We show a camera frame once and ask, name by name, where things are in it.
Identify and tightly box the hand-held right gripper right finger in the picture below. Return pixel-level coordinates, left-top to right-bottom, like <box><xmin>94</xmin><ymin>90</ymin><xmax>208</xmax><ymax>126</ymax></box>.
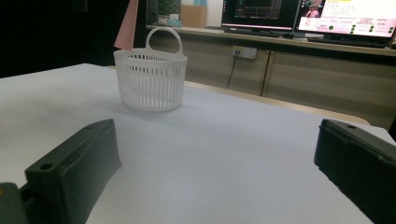
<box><xmin>313</xmin><ymin>119</ymin><xmax>396</xmax><ymax>224</ymax></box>

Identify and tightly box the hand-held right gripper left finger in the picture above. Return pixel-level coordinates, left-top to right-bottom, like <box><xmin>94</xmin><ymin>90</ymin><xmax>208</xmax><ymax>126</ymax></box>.
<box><xmin>25</xmin><ymin>119</ymin><xmax>122</xmax><ymax>224</ymax></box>

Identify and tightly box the white plastic basket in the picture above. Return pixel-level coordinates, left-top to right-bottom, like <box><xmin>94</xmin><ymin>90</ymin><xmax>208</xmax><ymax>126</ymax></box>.
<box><xmin>112</xmin><ymin>26</ymin><xmax>189</xmax><ymax>113</ymax></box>

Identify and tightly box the long beige counter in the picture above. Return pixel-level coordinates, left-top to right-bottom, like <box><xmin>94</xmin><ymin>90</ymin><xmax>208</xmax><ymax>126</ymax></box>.
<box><xmin>146</xmin><ymin>24</ymin><xmax>396</xmax><ymax>131</ymax></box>

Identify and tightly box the black keyboard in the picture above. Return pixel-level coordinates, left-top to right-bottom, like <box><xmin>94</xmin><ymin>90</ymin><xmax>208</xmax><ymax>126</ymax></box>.
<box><xmin>223</xmin><ymin>27</ymin><xmax>282</xmax><ymax>37</ymax></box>
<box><xmin>306</xmin><ymin>36</ymin><xmax>389</xmax><ymax>49</ymax></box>

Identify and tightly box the white table sheet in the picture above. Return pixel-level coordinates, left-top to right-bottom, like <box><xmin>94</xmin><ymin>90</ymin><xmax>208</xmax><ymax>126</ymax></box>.
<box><xmin>0</xmin><ymin>63</ymin><xmax>390</xmax><ymax>224</ymax></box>

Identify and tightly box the black curtain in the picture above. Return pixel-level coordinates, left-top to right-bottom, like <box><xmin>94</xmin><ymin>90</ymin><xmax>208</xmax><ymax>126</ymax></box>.
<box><xmin>0</xmin><ymin>0</ymin><xmax>148</xmax><ymax>79</ymax></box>

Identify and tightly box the pink screen monitor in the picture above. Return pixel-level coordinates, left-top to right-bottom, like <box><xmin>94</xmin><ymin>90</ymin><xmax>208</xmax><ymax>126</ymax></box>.
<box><xmin>295</xmin><ymin>0</ymin><xmax>396</xmax><ymax>39</ymax></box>

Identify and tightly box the green plant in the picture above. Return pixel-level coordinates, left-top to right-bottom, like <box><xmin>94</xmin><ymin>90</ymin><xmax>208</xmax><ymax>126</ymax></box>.
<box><xmin>158</xmin><ymin>0</ymin><xmax>182</xmax><ymax>17</ymax></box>

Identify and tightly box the dark screen monitor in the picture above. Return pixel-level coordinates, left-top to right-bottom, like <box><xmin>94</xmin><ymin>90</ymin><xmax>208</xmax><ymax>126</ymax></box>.
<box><xmin>220</xmin><ymin>0</ymin><xmax>302</xmax><ymax>32</ymax></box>

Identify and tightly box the cardboard box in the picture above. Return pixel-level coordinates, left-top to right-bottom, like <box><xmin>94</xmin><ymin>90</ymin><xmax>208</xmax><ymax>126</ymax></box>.
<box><xmin>180</xmin><ymin>4</ymin><xmax>208</xmax><ymax>29</ymax></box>

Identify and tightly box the black power cable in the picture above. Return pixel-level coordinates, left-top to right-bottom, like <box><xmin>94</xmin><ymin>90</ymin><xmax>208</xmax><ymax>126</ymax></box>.
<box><xmin>226</xmin><ymin>50</ymin><xmax>239</xmax><ymax>90</ymax></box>

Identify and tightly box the white wall socket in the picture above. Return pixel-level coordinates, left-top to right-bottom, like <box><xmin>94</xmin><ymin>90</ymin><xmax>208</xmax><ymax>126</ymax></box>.
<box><xmin>232</xmin><ymin>45</ymin><xmax>258</xmax><ymax>61</ymax></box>

